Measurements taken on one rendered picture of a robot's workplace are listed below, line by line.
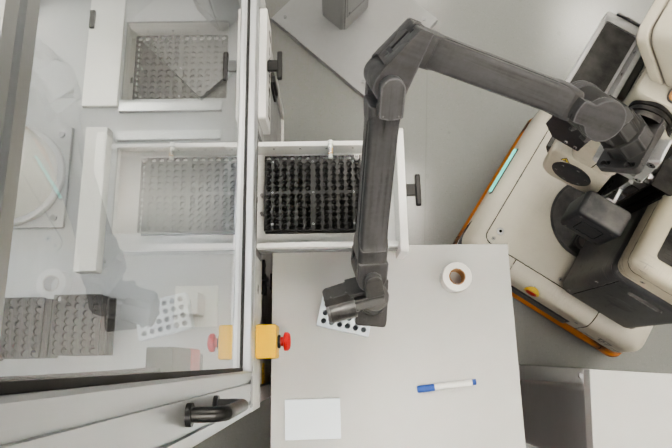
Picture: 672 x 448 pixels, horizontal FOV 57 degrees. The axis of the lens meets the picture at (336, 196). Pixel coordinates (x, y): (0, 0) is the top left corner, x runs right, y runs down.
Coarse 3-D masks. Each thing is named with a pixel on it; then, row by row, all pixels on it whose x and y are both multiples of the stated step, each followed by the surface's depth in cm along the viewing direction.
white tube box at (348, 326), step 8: (320, 312) 145; (320, 320) 144; (344, 320) 144; (352, 320) 144; (328, 328) 147; (336, 328) 144; (344, 328) 144; (352, 328) 144; (360, 328) 144; (368, 328) 144
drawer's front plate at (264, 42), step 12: (264, 12) 150; (264, 24) 150; (264, 36) 149; (264, 48) 148; (264, 60) 147; (264, 72) 146; (264, 84) 146; (264, 96) 145; (264, 108) 144; (264, 120) 144; (264, 132) 152
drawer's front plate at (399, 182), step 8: (400, 128) 143; (400, 136) 142; (400, 144) 142; (400, 152) 141; (400, 160) 141; (400, 168) 140; (400, 176) 140; (400, 184) 139; (400, 192) 139; (400, 200) 138; (400, 208) 138; (400, 216) 138; (400, 224) 137; (400, 232) 137; (400, 240) 136; (400, 248) 136; (408, 248) 136; (400, 256) 142
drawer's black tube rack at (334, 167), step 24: (288, 168) 143; (312, 168) 143; (336, 168) 143; (264, 192) 142; (288, 192) 142; (312, 192) 142; (336, 192) 142; (264, 216) 140; (288, 216) 140; (312, 216) 140; (336, 216) 140
